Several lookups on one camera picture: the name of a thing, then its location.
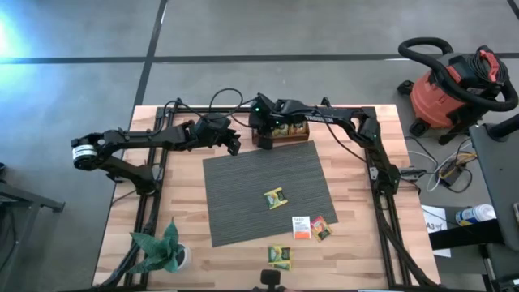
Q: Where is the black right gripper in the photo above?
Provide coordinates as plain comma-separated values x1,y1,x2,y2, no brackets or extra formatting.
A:
247,111,285,151

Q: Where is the white paper sheet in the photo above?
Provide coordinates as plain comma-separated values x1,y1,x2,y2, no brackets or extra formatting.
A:
420,204,452,259

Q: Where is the white orange Tazo tea packet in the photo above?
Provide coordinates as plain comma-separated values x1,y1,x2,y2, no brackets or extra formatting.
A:
291,215,312,240

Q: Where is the green potted artificial plant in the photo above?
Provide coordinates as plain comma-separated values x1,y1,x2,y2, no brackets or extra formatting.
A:
128,218,192,275

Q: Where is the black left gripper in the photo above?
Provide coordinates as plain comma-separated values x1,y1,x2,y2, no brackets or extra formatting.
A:
190,121,243,157

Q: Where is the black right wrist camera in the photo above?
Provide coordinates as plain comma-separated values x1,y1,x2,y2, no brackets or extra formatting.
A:
253,92,281,114

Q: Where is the black tube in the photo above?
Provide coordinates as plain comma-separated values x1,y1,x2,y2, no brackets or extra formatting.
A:
485,112,519,141

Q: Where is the brown wooden tea organizer box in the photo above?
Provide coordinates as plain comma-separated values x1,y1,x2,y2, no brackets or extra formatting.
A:
251,121,311,146

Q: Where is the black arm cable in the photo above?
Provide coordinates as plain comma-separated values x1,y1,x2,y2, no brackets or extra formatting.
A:
161,88,260,131
315,107,368,163

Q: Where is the blue white wipes canister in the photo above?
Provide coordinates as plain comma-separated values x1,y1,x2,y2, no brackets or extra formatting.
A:
454,203,496,227

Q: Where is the black coiled vacuum cord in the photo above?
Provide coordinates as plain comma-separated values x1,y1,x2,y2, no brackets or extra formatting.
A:
469,45,508,84

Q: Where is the dark grey woven placemat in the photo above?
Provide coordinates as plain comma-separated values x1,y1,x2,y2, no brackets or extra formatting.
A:
201,140,340,248

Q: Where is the black power adapter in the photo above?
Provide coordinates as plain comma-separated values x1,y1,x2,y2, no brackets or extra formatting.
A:
440,164,465,187

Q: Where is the black metal stand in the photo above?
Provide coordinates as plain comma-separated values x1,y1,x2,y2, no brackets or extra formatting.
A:
0,161,66,292

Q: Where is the black vacuum hose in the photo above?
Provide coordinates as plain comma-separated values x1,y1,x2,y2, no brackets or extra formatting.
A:
397,36,519,113

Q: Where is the black cart base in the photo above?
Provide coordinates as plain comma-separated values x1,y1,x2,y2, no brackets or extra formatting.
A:
478,243,519,292

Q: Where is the orange black shop vacuum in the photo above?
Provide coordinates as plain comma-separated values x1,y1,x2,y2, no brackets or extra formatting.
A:
397,43,511,137

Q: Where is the black floor cable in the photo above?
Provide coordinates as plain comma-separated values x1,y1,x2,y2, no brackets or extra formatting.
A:
405,135,474,195

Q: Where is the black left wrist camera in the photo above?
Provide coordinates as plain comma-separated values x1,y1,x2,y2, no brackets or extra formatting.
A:
196,113,233,133

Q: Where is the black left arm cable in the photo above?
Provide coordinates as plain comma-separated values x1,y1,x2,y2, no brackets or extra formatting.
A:
161,88,260,131

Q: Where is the yellow cable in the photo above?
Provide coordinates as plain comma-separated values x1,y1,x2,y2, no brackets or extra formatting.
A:
441,150,478,174

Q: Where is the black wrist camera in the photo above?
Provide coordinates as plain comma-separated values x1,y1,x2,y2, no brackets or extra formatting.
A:
196,113,233,133
253,92,281,114

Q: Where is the dark grey cart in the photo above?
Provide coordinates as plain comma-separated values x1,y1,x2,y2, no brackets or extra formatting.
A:
469,121,519,252

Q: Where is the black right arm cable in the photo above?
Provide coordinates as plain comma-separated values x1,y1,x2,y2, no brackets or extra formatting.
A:
315,107,368,163

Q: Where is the white cable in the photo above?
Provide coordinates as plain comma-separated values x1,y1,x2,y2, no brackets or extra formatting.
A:
406,148,449,194

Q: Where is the black aluminium table frame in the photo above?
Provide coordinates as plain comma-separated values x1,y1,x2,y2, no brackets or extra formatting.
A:
97,96,441,291

